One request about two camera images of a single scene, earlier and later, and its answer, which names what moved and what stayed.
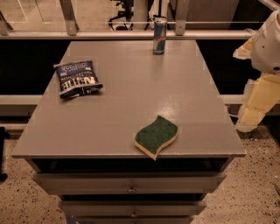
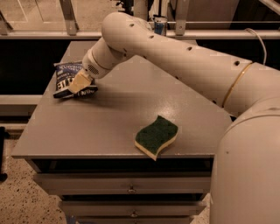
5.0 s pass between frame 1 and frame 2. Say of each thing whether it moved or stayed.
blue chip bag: stayed
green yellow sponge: stayed
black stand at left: stayed
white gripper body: moved
